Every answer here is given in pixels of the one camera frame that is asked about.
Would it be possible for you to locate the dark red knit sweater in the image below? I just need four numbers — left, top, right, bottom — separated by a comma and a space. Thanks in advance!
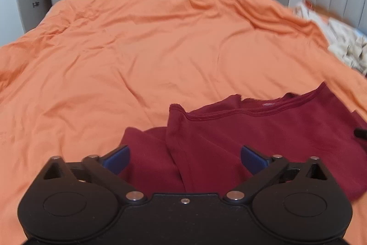
121, 84, 366, 200

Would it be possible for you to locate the cream crumpled garment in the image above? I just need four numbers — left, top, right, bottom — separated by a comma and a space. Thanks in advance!
293, 2, 366, 76

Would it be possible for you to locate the orange duvet cover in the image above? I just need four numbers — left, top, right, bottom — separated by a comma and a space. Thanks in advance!
1, 0, 366, 244

